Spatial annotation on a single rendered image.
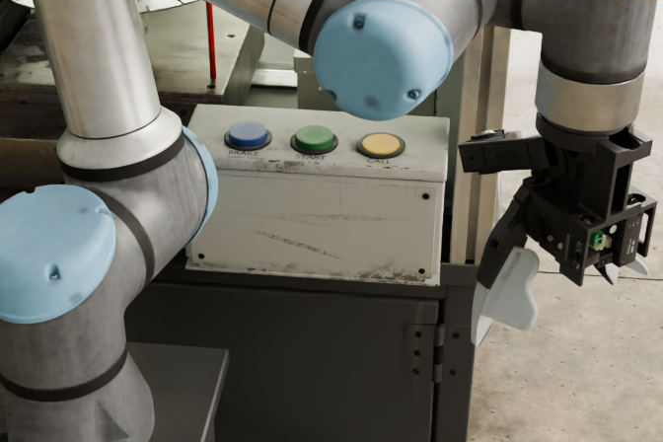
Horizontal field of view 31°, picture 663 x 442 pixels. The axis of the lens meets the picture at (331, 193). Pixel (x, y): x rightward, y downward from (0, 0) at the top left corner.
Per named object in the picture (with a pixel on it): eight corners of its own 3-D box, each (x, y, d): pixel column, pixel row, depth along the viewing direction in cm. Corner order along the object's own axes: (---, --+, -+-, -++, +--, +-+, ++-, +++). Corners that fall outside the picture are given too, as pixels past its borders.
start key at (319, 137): (334, 141, 127) (334, 125, 126) (331, 161, 124) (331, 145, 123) (298, 139, 127) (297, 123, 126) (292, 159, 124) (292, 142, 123)
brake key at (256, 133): (269, 138, 128) (269, 121, 126) (263, 157, 124) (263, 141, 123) (233, 135, 128) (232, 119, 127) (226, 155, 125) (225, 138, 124)
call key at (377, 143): (401, 150, 127) (401, 134, 126) (398, 170, 123) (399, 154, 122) (363, 148, 127) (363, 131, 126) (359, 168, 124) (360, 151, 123)
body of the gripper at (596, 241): (574, 296, 89) (595, 158, 82) (500, 239, 95) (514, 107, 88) (648, 262, 92) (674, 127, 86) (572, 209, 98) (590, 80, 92)
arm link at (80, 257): (-38, 367, 103) (-67, 240, 96) (52, 280, 114) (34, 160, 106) (77, 407, 99) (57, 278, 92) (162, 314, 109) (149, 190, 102)
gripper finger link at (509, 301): (490, 372, 91) (555, 270, 89) (443, 330, 95) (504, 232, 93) (514, 378, 93) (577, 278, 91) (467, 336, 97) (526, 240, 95)
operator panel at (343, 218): (442, 229, 138) (450, 116, 129) (439, 288, 129) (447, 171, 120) (203, 214, 140) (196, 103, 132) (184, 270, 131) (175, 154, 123)
